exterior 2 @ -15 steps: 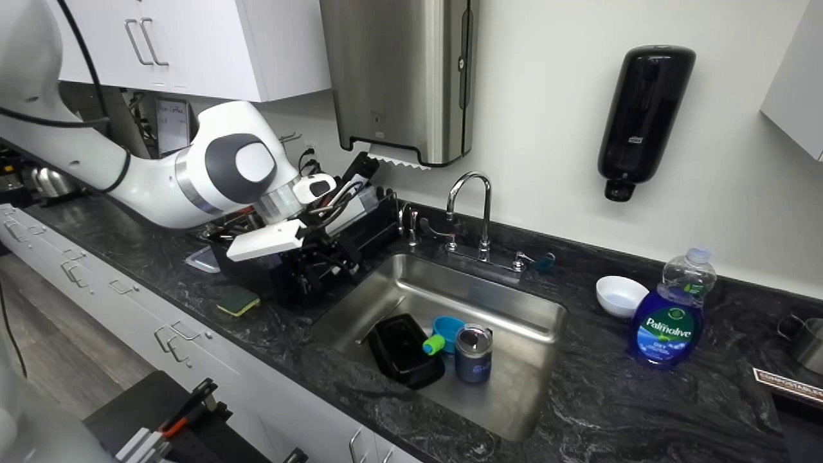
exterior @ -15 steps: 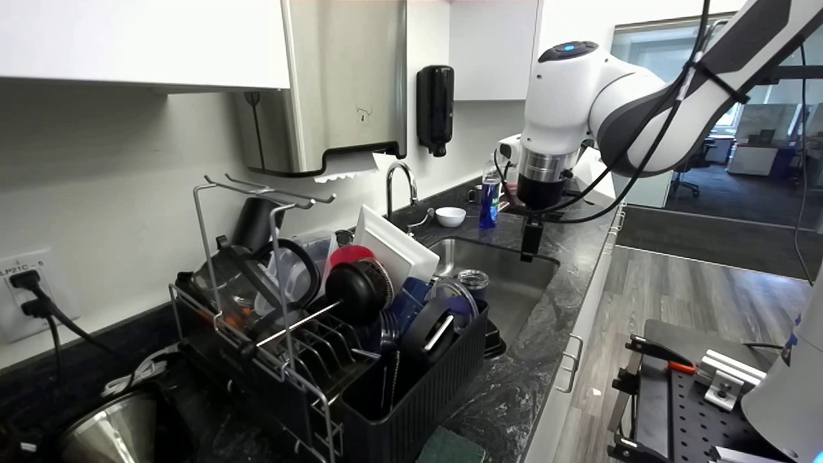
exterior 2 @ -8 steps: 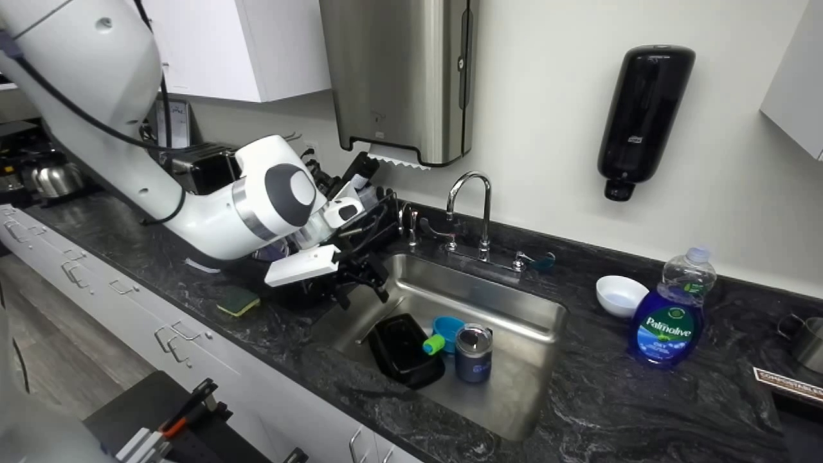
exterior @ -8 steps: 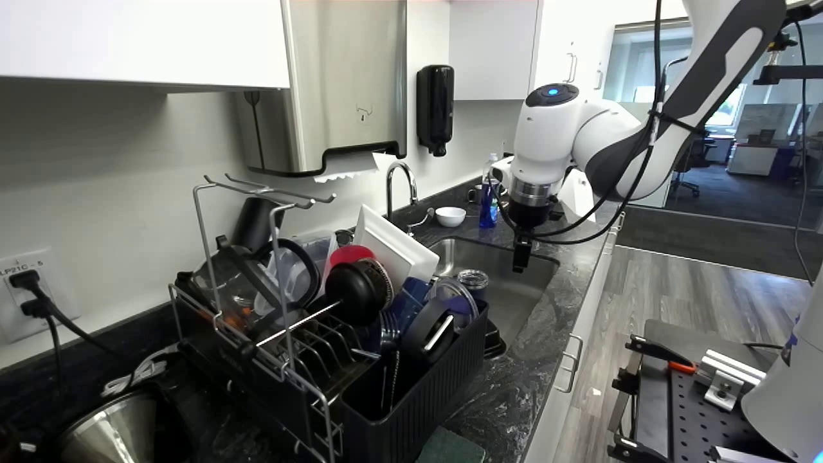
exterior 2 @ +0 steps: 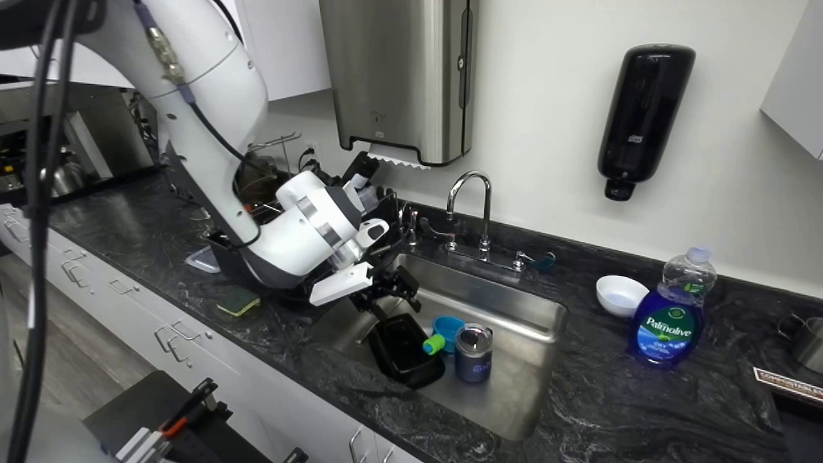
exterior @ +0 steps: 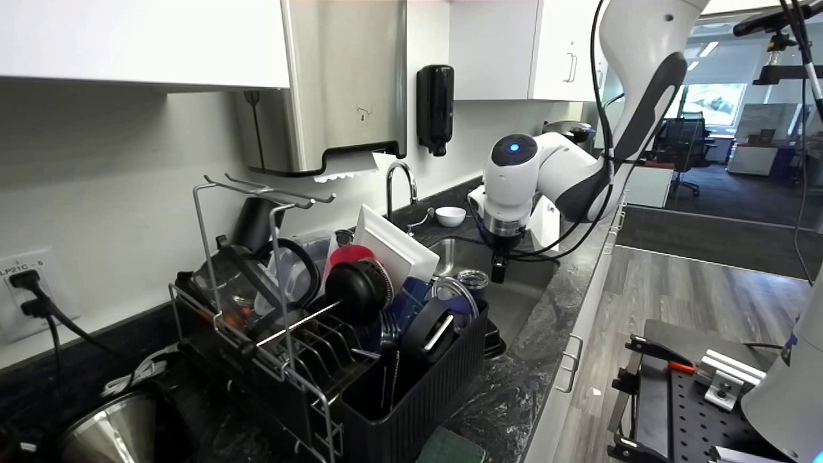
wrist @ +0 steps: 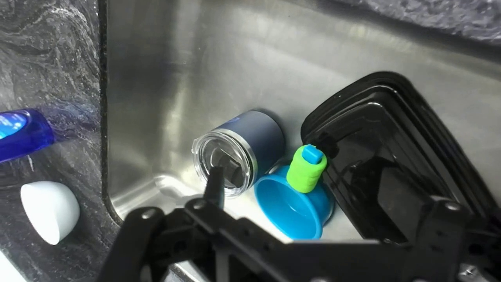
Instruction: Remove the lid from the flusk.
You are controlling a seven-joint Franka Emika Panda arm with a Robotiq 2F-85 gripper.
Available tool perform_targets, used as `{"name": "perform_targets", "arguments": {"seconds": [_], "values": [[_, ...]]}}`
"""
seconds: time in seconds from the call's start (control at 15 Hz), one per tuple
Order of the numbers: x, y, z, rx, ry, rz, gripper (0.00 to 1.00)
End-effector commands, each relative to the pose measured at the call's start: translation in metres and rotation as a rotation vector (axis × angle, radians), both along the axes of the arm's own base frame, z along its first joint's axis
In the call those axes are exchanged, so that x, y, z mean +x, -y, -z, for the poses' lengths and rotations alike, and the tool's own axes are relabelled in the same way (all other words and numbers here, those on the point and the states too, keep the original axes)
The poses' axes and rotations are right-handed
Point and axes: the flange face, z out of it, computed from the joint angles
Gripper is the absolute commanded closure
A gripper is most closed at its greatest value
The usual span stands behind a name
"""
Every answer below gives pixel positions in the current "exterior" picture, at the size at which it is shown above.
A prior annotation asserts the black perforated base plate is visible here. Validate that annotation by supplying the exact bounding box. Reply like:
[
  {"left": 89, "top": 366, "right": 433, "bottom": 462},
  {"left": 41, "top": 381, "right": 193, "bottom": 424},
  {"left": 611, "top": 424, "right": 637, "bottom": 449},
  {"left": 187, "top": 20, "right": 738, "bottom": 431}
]
[{"left": 604, "top": 316, "right": 775, "bottom": 463}]

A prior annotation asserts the stainless steel pot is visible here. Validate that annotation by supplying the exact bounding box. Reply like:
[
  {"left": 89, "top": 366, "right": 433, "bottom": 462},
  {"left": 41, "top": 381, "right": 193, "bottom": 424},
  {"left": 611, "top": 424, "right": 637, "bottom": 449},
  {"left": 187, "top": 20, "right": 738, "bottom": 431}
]
[{"left": 55, "top": 386, "right": 167, "bottom": 463}]

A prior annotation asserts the black power plug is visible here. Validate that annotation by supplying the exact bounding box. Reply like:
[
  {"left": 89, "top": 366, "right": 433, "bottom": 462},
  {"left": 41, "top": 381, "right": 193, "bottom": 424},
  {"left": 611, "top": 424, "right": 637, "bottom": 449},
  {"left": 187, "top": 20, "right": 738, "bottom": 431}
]
[
  {"left": 8, "top": 269, "right": 45, "bottom": 297},
  {"left": 18, "top": 297, "right": 55, "bottom": 323}
]

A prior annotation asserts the narrow white upper cabinet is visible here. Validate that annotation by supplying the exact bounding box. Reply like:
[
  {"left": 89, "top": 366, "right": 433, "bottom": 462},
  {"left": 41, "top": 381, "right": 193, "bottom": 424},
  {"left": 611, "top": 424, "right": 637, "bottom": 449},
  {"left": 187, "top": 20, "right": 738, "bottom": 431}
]
[{"left": 446, "top": 0, "right": 601, "bottom": 105}]

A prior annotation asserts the white square plate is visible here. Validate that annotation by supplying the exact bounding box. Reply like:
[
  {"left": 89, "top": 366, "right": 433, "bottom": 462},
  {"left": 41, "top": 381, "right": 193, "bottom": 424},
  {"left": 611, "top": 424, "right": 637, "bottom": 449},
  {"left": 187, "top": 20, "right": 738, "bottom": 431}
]
[{"left": 350, "top": 201, "right": 442, "bottom": 291}]

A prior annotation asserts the black coffee machine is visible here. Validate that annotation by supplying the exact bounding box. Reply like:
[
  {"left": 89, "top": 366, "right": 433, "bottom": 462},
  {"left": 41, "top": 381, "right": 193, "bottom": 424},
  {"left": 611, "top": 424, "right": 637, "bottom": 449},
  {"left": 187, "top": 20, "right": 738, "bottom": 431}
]
[{"left": 554, "top": 118, "right": 598, "bottom": 150}]

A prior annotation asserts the wide white upper cabinet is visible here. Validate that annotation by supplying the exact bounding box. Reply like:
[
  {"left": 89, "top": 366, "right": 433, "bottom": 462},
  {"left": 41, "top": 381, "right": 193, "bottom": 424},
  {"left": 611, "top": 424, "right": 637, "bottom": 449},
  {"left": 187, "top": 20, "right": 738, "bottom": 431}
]
[{"left": 0, "top": 0, "right": 295, "bottom": 94}]

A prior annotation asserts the white wall outlet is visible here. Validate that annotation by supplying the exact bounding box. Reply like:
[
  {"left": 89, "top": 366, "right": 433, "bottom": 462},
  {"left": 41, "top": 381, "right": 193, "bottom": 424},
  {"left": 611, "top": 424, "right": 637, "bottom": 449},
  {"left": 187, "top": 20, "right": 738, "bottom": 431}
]
[{"left": 0, "top": 248, "right": 84, "bottom": 347}]

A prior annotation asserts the black clamp orange handle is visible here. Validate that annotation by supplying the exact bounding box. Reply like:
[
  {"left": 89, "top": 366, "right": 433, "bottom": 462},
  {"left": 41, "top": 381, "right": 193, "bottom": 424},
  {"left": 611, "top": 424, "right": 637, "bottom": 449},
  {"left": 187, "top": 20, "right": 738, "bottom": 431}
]
[{"left": 621, "top": 334, "right": 700, "bottom": 379}]

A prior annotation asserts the chrome sink faucet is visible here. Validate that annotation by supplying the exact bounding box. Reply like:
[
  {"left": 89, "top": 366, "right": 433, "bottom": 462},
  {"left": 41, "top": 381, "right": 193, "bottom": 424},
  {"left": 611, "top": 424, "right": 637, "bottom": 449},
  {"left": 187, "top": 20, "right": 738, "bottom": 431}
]
[{"left": 379, "top": 159, "right": 437, "bottom": 237}]

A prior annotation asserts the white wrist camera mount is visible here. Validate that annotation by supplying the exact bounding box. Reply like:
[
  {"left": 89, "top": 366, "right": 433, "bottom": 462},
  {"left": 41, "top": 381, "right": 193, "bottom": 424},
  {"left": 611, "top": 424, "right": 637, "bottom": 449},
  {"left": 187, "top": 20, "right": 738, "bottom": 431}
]
[{"left": 525, "top": 195, "right": 565, "bottom": 252}]

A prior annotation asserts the clear glass jug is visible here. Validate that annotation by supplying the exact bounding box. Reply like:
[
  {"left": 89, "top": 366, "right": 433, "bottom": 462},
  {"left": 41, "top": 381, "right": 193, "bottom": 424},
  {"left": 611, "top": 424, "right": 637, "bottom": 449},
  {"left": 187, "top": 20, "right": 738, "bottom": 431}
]
[{"left": 430, "top": 273, "right": 484, "bottom": 334}]

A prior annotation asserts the white background table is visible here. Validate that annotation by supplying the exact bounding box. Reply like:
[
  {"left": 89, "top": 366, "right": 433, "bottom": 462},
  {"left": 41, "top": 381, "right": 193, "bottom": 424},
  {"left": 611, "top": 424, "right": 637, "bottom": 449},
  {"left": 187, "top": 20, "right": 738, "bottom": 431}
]
[{"left": 624, "top": 162, "right": 682, "bottom": 212}]

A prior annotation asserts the blue mug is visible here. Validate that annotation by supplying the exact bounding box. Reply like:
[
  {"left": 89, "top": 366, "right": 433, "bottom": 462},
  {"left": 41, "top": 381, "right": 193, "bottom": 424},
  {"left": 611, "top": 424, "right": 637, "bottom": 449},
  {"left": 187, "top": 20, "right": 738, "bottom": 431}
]
[{"left": 378, "top": 276, "right": 437, "bottom": 347}]

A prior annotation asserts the stainless steel sink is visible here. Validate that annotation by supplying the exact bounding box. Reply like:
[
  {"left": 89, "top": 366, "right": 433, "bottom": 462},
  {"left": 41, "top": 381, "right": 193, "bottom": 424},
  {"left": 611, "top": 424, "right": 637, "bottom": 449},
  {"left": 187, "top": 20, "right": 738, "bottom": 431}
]
[{"left": 424, "top": 235, "right": 562, "bottom": 347}]

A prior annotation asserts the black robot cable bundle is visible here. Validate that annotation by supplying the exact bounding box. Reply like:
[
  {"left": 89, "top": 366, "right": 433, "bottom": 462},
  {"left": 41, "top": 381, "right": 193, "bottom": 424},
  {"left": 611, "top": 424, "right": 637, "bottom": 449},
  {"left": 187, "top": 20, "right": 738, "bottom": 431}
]
[{"left": 511, "top": 0, "right": 656, "bottom": 262}]

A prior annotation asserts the black camera stand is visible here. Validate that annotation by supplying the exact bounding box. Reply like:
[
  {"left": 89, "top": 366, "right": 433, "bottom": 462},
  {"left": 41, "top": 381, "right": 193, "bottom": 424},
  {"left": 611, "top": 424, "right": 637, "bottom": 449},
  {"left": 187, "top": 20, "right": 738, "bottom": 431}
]
[{"left": 729, "top": 0, "right": 823, "bottom": 123}]

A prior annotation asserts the black round pan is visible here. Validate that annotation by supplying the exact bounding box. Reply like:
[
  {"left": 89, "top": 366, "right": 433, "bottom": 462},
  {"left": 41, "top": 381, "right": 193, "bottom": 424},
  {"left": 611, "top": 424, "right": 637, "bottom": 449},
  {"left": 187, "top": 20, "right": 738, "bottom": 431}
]
[{"left": 327, "top": 258, "right": 397, "bottom": 327}]

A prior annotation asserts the black hanging mug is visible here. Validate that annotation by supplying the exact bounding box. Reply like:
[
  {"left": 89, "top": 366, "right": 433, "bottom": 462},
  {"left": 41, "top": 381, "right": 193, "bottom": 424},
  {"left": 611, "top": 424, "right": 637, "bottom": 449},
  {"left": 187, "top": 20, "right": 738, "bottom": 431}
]
[{"left": 234, "top": 195, "right": 277, "bottom": 258}]

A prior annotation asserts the glass lid black rim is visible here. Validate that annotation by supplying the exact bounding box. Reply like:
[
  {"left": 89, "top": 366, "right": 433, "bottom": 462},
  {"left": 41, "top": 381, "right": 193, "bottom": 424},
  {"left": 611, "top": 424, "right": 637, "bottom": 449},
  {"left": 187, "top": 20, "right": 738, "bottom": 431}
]
[{"left": 261, "top": 237, "right": 322, "bottom": 311}]

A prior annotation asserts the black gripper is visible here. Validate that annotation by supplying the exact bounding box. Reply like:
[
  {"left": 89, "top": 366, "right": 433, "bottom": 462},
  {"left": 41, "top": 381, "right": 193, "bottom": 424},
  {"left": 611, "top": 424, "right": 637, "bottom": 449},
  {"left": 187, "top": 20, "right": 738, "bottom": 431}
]
[{"left": 484, "top": 224, "right": 526, "bottom": 287}]

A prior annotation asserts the red round plate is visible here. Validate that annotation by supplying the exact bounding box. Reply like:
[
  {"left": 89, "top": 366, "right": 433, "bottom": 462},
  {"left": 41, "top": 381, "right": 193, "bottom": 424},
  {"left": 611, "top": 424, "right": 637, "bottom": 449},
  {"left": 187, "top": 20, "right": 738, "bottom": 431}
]
[{"left": 322, "top": 242, "right": 379, "bottom": 284}]

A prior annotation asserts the green sponge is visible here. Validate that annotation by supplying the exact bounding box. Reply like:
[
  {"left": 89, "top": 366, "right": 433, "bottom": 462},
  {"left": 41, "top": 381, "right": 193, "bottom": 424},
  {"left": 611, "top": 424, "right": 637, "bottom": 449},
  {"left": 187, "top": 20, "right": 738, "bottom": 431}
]
[{"left": 413, "top": 424, "right": 490, "bottom": 463}]

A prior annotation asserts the stainless paper towel dispenser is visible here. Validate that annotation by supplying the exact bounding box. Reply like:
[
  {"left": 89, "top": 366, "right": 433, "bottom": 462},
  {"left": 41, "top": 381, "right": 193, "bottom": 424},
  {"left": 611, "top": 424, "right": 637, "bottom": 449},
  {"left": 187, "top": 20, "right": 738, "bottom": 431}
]
[{"left": 234, "top": 0, "right": 412, "bottom": 181}]

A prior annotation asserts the aluminium profile bracket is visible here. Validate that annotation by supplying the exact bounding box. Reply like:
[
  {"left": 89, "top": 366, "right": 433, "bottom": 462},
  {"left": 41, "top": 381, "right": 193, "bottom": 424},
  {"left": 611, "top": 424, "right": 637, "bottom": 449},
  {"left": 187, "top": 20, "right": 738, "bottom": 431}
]
[{"left": 696, "top": 347, "right": 769, "bottom": 415}]

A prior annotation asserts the black office chair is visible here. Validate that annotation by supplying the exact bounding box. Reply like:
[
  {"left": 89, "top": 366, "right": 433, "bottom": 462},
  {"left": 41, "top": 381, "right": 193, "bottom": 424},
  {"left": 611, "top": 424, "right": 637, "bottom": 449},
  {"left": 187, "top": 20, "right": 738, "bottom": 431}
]
[{"left": 656, "top": 117, "right": 715, "bottom": 201}]

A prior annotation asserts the small white bowl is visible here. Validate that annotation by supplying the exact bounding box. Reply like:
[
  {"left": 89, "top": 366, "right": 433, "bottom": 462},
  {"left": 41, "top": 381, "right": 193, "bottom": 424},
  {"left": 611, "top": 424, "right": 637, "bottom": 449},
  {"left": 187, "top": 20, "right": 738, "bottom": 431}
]
[{"left": 432, "top": 203, "right": 471, "bottom": 233}]

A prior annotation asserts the black dish rack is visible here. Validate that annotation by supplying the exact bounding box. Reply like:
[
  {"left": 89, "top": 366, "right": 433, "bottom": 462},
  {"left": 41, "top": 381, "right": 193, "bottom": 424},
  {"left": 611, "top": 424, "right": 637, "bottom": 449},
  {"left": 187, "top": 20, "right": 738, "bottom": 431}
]
[{"left": 167, "top": 174, "right": 509, "bottom": 463}]

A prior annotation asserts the black wall soap dispenser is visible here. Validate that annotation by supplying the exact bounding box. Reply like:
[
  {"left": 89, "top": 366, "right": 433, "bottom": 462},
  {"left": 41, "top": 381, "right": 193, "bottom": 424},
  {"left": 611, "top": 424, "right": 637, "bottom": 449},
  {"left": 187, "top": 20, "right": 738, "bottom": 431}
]
[{"left": 413, "top": 62, "right": 458, "bottom": 159}]

